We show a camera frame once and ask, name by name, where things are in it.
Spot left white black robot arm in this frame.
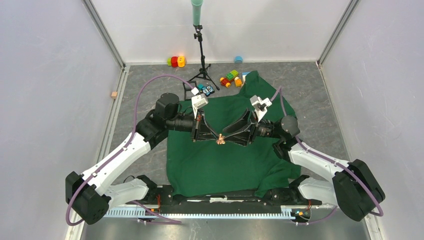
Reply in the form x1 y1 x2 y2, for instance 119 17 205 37
65 93 208 226

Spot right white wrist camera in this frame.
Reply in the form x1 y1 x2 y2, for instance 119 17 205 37
250 95 272 122

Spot small wooden cube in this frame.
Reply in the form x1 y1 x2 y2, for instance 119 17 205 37
110 91 118 100

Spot purple cable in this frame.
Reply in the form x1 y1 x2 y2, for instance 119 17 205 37
269 86 385 218
65 74 196 227

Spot teal black toy block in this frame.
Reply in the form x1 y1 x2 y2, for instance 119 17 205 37
197 84 215 97

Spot blue toy cup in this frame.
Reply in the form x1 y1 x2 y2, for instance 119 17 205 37
233 55 244 64

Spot white blue toy block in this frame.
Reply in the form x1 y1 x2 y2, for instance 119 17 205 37
241 71 251 84

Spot black brooch tray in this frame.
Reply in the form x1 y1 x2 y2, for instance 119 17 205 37
183 80 197 101

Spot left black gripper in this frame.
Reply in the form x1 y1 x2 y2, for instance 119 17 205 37
166 108 219 142

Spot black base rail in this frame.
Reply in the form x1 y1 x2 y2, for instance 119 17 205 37
137 185 322 215

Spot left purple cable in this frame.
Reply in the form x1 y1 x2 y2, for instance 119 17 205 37
65 74 196 227

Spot orange yellow toy block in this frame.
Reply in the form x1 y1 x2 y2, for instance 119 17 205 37
234 76 243 87

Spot green cloth garment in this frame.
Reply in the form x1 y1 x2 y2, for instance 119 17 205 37
166 71 301 198

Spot red orange green toy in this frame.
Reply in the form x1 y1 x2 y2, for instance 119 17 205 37
166 55 187 68

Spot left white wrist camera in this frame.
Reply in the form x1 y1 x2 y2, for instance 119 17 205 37
190 88 209 118

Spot teal cylinder on tripod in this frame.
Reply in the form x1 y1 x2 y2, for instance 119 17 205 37
190 0 204 26

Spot black tripod stand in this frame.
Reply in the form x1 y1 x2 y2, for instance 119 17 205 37
190 25 220 91

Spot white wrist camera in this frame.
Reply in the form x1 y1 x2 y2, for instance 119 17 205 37
190 88 209 118
250 95 272 122

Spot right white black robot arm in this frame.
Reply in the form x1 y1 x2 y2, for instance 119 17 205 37
223 110 386 222

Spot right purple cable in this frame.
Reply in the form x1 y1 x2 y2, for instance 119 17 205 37
269 86 385 218

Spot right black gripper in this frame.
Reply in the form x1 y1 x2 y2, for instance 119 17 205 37
222 108 282 147

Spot green red toy blocks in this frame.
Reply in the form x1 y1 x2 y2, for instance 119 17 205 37
219 70 239 88

